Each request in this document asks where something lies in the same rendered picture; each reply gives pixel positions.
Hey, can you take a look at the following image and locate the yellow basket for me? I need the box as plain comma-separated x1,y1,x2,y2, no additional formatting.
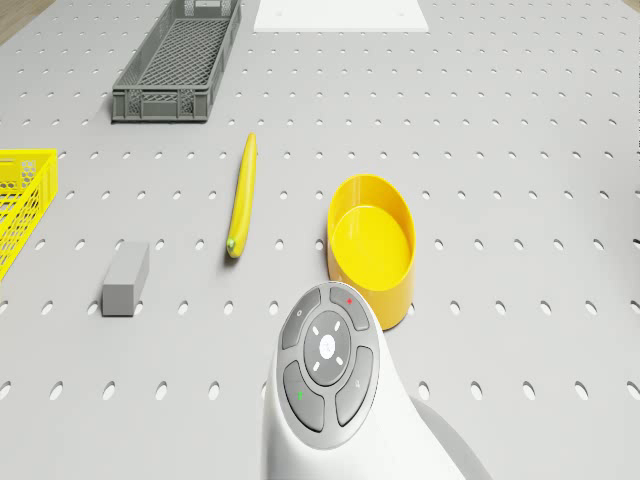
0,148,59,283

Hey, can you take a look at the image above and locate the dark grey basket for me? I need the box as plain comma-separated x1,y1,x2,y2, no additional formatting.
111,0,243,125

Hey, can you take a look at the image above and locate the grey cube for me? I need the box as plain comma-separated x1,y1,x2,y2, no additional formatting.
101,241,151,318

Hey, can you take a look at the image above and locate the banana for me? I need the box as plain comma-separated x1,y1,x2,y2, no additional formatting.
225,132,260,260

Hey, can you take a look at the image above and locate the white board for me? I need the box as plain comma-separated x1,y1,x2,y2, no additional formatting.
253,0,431,34

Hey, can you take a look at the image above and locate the yellow bowl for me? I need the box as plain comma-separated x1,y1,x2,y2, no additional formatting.
327,173,417,332

